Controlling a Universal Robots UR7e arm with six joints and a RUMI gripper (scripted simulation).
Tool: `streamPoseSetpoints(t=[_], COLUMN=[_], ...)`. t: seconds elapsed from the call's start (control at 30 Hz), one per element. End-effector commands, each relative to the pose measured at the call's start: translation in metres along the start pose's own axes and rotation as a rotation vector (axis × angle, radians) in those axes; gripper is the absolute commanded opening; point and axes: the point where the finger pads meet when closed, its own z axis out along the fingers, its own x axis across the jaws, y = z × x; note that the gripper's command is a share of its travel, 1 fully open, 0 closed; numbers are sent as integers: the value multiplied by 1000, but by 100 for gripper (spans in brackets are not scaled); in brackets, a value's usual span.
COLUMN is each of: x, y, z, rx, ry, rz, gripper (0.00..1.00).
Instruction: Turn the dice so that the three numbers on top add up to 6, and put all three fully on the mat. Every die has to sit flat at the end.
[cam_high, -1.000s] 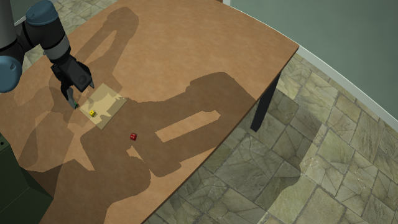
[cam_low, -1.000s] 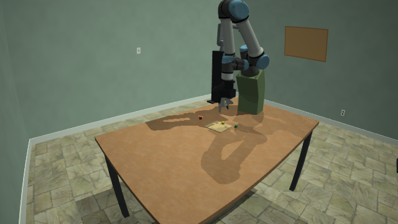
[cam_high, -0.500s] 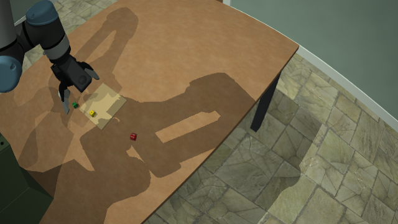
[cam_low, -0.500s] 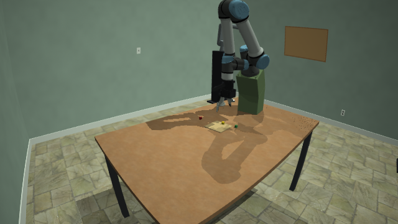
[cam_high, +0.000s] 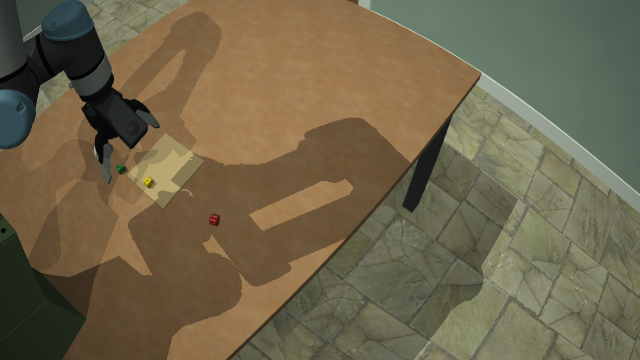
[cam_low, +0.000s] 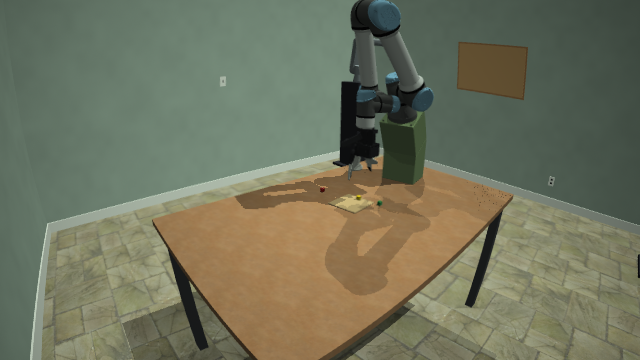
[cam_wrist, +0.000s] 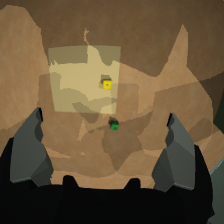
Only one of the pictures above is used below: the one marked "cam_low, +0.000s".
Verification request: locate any translucent tan mat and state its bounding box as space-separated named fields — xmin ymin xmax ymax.
xmin=329 ymin=194 xmax=374 ymax=214

